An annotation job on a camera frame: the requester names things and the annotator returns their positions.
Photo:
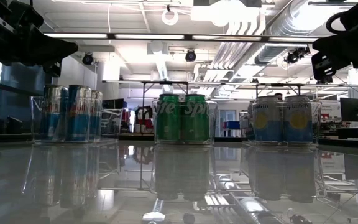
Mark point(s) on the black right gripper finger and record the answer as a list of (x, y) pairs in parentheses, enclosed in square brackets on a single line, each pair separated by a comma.
[(331, 53)]

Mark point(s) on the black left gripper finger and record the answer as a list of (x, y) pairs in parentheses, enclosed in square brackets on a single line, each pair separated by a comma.
[(48, 49)]

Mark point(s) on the blue silver Red Bull can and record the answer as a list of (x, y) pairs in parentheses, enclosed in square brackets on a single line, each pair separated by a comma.
[(79, 124), (96, 124), (54, 124)]

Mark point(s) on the white blue Spindrift can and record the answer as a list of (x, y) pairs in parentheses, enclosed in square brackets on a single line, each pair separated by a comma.
[(266, 130), (298, 130)]

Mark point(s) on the green Sprite can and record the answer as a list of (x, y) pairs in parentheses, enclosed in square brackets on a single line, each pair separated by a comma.
[(195, 124), (168, 124)]

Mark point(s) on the black spotlight cluster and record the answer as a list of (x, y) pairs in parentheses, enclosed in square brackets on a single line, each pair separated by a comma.
[(292, 57)]

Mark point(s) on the black monitor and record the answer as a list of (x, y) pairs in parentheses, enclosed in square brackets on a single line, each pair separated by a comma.
[(356, 109), (113, 103)]

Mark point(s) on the clear plastic bin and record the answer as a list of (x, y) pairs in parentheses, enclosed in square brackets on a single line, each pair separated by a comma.
[(213, 124), (245, 130), (34, 124)]

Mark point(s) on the black desk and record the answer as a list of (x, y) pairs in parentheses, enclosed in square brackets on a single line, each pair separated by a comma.
[(353, 132)]

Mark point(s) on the red black white equipment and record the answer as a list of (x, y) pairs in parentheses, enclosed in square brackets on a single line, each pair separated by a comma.
[(144, 119)]

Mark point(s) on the blue box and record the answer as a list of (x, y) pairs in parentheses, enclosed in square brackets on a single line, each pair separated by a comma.
[(231, 125)]

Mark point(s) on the black round camera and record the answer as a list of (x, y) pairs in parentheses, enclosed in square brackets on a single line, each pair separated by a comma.
[(87, 59), (190, 56)]

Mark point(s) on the silver ventilation duct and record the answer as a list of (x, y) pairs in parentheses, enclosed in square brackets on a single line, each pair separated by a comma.
[(278, 46)]

